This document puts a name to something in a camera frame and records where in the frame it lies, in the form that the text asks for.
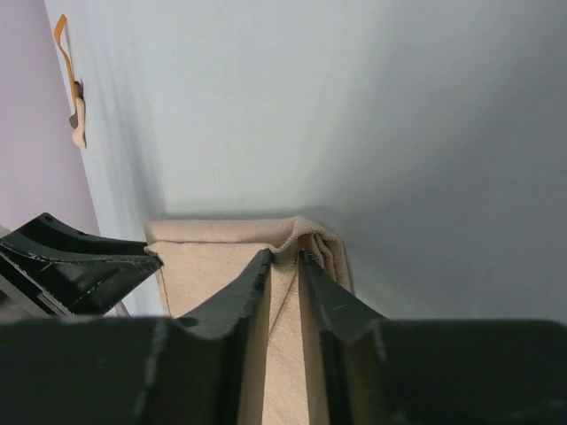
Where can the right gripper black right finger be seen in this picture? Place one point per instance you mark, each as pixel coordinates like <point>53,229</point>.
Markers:
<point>362,368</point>

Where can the light wooden spoon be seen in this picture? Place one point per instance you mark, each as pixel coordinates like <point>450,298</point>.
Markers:
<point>79,136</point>

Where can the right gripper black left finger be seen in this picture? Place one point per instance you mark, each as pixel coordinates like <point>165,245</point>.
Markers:
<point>206,367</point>

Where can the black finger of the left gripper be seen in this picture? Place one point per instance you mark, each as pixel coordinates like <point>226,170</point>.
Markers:
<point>51,269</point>

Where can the beige cloth napkin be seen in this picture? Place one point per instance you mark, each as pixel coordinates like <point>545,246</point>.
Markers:
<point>200,257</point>

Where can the orange wooden spoon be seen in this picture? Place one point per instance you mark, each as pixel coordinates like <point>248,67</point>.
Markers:
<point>58,32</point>

